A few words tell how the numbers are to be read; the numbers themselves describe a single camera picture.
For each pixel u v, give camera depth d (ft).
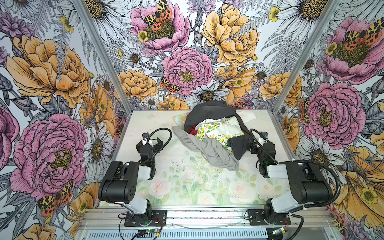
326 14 2.44
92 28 2.55
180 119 3.79
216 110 3.49
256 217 2.41
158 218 2.40
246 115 3.90
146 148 2.50
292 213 2.03
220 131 3.08
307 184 1.51
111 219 2.48
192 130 3.43
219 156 3.08
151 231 2.31
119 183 1.51
